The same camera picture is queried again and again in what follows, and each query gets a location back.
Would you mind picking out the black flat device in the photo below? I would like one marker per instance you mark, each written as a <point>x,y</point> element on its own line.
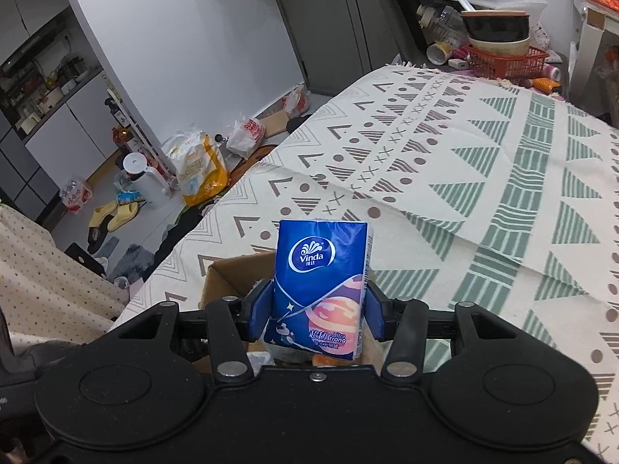
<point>84,257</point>

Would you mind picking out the flat cardboard piece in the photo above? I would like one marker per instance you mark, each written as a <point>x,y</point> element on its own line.
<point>275,123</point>

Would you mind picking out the grey door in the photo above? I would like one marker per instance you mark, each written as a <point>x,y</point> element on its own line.
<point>329,24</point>

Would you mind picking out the black slipper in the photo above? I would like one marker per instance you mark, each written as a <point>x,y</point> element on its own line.
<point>101,239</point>

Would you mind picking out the orange bottle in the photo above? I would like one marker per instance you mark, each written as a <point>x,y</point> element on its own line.
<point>122,141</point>

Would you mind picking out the clear plastic bottle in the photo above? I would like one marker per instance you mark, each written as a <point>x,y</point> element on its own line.
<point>440,22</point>

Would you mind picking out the white and orange plastic bag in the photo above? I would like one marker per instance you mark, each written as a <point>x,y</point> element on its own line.
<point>296,101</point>

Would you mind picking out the cream bowl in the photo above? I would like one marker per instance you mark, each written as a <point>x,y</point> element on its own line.
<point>498,46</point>

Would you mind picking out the grey cloth on floor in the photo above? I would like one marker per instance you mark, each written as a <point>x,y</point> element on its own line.
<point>133,261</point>

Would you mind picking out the white plastic bag red print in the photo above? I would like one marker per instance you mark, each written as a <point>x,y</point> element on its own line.
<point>246,138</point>

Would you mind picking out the yellow slipper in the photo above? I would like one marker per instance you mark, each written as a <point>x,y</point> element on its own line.
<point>102,215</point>
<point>123,217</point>

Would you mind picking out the patterned cream blanket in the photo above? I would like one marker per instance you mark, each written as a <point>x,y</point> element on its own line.
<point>435,179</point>

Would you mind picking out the white narrow rack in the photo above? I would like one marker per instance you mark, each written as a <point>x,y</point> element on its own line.
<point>133,128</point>

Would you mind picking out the red label bottle pack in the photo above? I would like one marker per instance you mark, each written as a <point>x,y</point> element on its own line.
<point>76,198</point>

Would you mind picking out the yellow and white bag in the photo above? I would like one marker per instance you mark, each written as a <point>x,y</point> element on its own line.
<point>198,169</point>

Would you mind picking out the dotted cream tablecloth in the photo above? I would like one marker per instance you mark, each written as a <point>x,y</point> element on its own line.
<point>38,275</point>

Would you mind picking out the black spray bottle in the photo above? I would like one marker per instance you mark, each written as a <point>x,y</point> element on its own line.
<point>115,112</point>

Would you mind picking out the white desk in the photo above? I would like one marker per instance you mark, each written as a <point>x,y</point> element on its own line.
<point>590,43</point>

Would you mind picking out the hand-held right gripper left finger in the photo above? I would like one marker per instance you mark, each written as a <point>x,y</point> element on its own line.
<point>258,312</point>

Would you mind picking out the pink roll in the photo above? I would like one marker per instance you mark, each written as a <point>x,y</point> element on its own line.
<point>551,71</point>

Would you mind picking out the white kitchen cabinets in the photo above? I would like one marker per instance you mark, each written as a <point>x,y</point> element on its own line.
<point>63,135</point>

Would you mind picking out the white kettle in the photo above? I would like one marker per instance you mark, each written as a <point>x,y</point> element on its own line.
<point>145,183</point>

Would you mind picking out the blue tissue pack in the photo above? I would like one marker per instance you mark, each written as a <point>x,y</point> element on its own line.
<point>319,275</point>

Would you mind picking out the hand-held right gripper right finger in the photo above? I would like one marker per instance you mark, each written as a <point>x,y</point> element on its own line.
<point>378,312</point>

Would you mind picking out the red plastic basket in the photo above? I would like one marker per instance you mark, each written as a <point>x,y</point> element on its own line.
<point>508,65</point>

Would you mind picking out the brown cardboard box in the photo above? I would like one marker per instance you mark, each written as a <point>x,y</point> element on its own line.
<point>217,275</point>

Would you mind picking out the tape roll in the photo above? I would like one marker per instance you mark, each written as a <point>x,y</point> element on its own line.
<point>439,52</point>

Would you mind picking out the dark clothing on floor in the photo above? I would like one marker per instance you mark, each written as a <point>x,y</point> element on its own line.
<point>181,232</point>

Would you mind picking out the white dotted cloth bag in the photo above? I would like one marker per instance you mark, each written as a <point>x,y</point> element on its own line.
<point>544,41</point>

